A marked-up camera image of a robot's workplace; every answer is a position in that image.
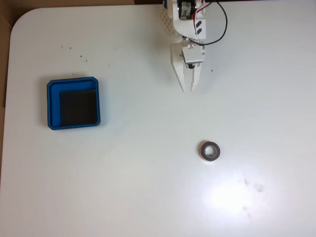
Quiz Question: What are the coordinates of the red and white servo wire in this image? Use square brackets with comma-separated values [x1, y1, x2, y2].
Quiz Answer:
[191, 0, 210, 44]

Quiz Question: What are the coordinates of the red tape roll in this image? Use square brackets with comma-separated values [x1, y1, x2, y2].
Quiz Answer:
[199, 140, 221, 163]

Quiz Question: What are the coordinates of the white square camera box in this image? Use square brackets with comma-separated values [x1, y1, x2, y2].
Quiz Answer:
[182, 46, 204, 64]

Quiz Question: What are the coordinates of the blue square box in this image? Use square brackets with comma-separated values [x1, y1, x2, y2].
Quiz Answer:
[46, 77, 102, 130]

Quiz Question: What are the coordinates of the white perforated base plate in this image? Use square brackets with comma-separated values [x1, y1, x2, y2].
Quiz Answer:
[158, 0, 175, 35]

